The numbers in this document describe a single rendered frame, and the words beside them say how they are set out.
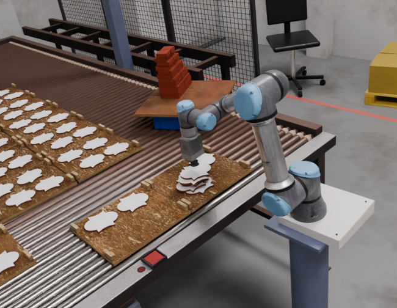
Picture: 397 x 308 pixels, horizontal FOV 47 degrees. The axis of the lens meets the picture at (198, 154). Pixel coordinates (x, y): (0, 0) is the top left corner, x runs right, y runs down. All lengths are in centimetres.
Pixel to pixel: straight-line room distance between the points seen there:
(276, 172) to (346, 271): 144
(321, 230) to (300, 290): 41
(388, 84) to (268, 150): 329
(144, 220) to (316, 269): 77
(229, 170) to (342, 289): 110
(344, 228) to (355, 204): 15
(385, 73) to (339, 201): 291
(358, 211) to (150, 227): 86
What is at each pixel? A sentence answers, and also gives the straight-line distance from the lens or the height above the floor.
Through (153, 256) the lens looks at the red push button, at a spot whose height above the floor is 93.
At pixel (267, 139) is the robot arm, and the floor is 134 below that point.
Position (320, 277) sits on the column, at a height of 60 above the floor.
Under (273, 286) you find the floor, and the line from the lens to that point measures 293.
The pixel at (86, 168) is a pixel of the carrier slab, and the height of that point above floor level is 94.
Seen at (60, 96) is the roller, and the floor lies 91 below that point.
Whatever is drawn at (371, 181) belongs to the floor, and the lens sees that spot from 380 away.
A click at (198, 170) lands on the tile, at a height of 100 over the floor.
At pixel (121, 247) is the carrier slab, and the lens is 191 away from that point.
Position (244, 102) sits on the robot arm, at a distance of 158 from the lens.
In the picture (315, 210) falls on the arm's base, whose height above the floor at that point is 96.
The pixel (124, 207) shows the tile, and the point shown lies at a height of 95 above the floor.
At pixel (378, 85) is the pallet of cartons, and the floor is 22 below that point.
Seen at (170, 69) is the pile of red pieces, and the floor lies 122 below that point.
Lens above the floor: 215
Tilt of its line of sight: 30 degrees down
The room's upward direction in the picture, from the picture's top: 9 degrees counter-clockwise
